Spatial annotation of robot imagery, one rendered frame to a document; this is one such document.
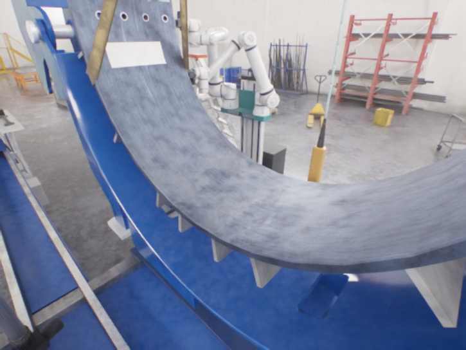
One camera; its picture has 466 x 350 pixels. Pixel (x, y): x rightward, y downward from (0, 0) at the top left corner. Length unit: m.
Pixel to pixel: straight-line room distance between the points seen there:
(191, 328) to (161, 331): 0.19
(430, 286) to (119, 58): 1.81
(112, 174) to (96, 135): 0.29
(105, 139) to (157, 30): 0.84
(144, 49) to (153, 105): 0.39
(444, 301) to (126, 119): 1.60
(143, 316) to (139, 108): 1.36
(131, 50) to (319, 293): 1.97
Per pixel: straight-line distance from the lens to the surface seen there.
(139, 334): 1.87
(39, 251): 2.68
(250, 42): 2.40
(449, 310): 0.78
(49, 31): 2.11
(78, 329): 2.04
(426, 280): 0.73
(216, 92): 3.05
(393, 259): 0.67
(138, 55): 1.89
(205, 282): 1.47
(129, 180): 1.85
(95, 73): 1.70
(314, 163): 1.83
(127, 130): 1.61
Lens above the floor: 2.14
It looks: 29 degrees down
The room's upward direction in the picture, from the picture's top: straight up
